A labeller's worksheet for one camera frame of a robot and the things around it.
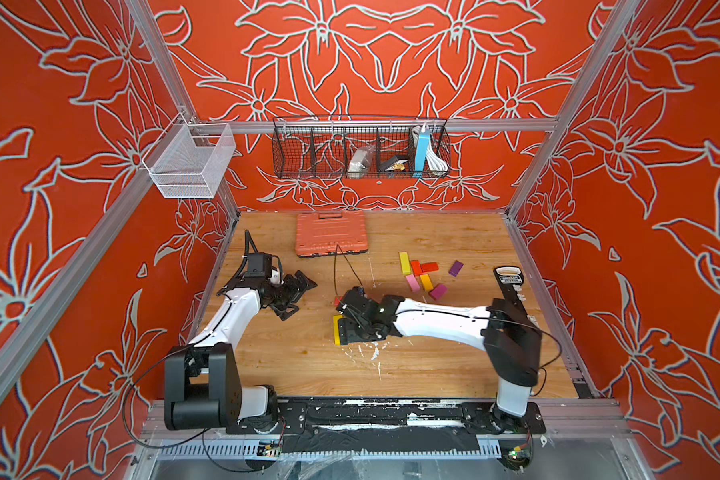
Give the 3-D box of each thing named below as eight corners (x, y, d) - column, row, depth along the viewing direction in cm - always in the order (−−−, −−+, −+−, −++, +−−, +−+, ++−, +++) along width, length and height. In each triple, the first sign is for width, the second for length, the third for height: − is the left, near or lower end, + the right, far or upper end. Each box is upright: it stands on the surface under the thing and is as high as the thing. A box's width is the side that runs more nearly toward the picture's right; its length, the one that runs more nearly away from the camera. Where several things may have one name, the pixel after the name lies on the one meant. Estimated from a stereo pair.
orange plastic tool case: (292, 256, 106) (290, 250, 103) (299, 216, 119) (297, 210, 116) (367, 256, 106) (367, 250, 103) (366, 216, 119) (366, 210, 116)
